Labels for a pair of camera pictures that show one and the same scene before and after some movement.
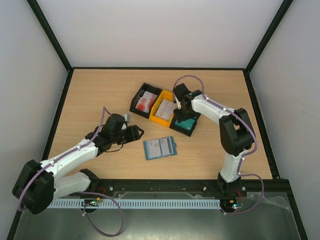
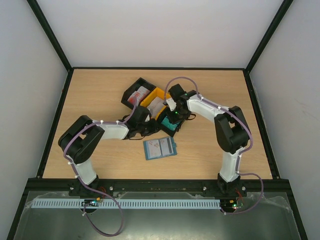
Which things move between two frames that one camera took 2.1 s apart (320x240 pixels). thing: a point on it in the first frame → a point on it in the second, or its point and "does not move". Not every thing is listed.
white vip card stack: (166, 110) → (156, 106)
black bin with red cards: (145, 101) → (132, 90)
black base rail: (274, 185) does not move
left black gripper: (133, 134) → (154, 128)
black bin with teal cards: (185, 132) → (168, 123)
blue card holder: (158, 148) does not move
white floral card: (154, 148) does not move
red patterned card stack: (145, 103) → (139, 95)
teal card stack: (187, 124) → (165, 121)
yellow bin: (163, 94) → (157, 92)
